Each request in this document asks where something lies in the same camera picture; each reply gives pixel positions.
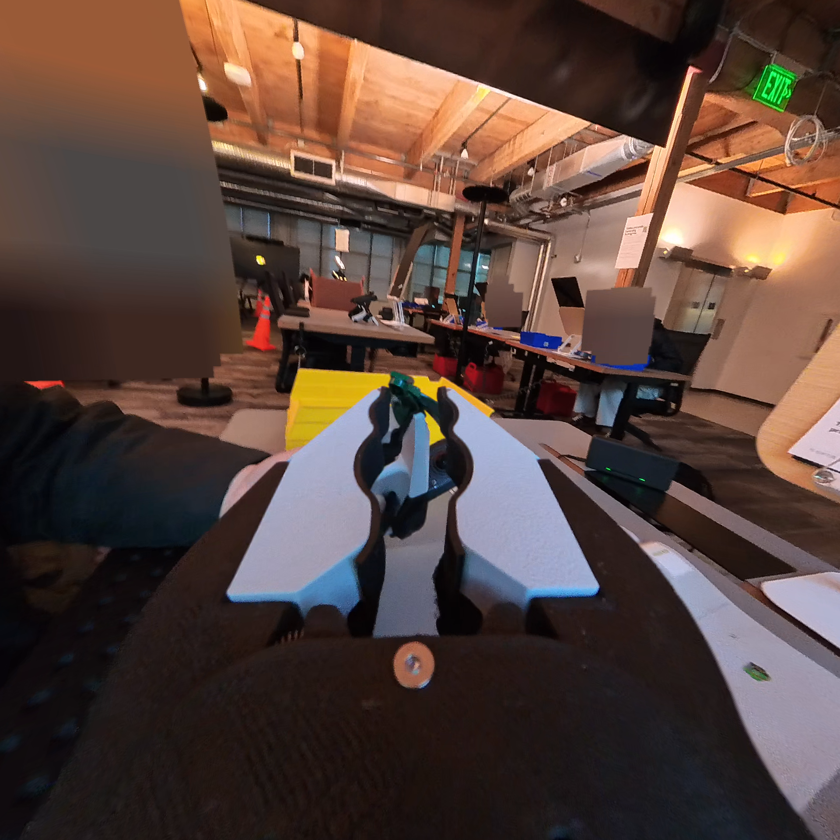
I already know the printed instruction sheet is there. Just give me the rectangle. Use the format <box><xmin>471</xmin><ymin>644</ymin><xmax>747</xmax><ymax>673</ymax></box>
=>
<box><xmin>787</xmin><ymin>400</ymin><xmax>840</xmax><ymax>468</ymax></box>

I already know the black office chair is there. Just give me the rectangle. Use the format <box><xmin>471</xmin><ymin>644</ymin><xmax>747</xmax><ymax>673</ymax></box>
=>
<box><xmin>630</xmin><ymin>331</ymin><xmax>714</xmax><ymax>448</ymax></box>

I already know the black box with green light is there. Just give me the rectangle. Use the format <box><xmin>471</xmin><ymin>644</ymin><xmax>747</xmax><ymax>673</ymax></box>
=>
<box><xmin>584</xmin><ymin>435</ymin><xmax>681</xmax><ymax>494</ymax></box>

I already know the stack of yellow bins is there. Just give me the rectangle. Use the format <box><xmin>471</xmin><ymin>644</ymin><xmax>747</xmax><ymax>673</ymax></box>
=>
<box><xmin>285</xmin><ymin>367</ymin><xmax>494</xmax><ymax>454</ymax></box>

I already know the white air vent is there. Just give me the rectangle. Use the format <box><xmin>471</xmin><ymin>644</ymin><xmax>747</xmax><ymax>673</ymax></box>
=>
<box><xmin>290</xmin><ymin>150</ymin><xmax>337</xmax><ymax>184</ymax></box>

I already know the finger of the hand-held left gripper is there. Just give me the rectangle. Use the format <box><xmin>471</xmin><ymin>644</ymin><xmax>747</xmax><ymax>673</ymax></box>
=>
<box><xmin>369</xmin><ymin>461</ymin><xmax>412</xmax><ymax>511</ymax></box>
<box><xmin>400</xmin><ymin>415</ymin><xmax>433</xmax><ymax>501</ymax></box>

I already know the white stand base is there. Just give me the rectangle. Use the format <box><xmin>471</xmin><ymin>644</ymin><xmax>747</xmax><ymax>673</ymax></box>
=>
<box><xmin>761</xmin><ymin>573</ymin><xmax>840</xmax><ymax>651</ymax></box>

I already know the silver air duct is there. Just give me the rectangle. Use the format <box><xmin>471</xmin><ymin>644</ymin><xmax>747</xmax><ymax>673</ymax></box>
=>
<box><xmin>508</xmin><ymin>136</ymin><xmax>655</xmax><ymax>212</ymax></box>

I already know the wooden post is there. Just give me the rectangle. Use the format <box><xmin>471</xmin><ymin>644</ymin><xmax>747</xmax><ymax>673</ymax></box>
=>
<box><xmin>617</xmin><ymin>66</ymin><xmax>707</xmax><ymax>290</ymax></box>

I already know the grey background table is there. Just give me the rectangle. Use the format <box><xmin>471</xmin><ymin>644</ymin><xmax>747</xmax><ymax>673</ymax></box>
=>
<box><xmin>277</xmin><ymin>307</ymin><xmax>435</xmax><ymax>395</ymax></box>

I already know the grey desk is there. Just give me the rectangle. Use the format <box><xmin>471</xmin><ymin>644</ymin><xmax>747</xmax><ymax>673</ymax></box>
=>
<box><xmin>220</xmin><ymin>408</ymin><xmax>840</xmax><ymax>840</ymax></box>

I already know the open instruction booklet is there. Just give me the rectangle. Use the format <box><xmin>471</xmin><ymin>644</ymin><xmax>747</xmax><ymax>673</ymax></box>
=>
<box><xmin>640</xmin><ymin>539</ymin><xmax>840</xmax><ymax>818</ymax></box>

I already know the green toy leaf piece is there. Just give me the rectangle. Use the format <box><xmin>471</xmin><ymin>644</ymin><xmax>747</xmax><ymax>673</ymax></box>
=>
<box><xmin>387</xmin><ymin>371</ymin><xmax>429</xmax><ymax>429</ymax></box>

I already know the long wooden table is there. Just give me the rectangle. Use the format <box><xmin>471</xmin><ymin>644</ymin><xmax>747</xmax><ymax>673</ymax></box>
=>
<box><xmin>427</xmin><ymin>318</ymin><xmax>691</xmax><ymax>434</ymax></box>

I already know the coiled cable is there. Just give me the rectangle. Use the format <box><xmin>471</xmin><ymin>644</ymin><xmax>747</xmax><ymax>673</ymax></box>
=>
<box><xmin>785</xmin><ymin>115</ymin><xmax>825</xmax><ymax>165</ymax></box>

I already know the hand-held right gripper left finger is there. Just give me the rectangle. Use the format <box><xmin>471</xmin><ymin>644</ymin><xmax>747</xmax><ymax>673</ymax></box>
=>
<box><xmin>226</xmin><ymin>387</ymin><xmax>389</xmax><ymax>637</ymax></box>

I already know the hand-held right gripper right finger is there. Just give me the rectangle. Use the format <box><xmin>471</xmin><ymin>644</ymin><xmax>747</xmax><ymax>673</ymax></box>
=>
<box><xmin>433</xmin><ymin>387</ymin><xmax>600</xmax><ymax>635</ymax></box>

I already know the paper sign on post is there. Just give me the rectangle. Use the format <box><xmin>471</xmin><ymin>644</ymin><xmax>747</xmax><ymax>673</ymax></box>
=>
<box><xmin>615</xmin><ymin>213</ymin><xmax>655</xmax><ymax>270</ymax></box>

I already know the person's left forearm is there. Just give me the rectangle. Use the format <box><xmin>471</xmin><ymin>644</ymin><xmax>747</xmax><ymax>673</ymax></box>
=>
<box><xmin>0</xmin><ymin>384</ymin><xmax>271</xmax><ymax>550</ymax></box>

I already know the green exit sign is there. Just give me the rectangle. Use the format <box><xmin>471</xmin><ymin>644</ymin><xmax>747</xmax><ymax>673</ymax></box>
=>
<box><xmin>751</xmin><ymin>62</ymin><xmax>799</xmax><ymax>113</ymax></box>

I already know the person's left hand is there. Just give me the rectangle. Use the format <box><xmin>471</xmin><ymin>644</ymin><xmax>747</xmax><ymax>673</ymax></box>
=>
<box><xmin>220</xmin><ymin>454</ymin><xmax>290</xmax><ymax>519</ymax></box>

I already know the black floor lamp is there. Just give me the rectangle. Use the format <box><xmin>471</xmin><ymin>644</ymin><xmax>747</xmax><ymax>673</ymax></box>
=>
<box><xmin>456</xmin><ymin>185</ymin><xmax>510</xmax><ymax>389</ymax></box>
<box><xmin>176</xmin><ymin>97</ymin><xmax>235</xmax><ymax>409</ymax></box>

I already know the orange traffic cone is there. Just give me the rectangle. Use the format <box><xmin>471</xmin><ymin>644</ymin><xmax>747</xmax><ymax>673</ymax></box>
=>
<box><xmin>245</xmin><ymin>295</ymin><xmax>278</xmax><ymax>352</ymax></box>

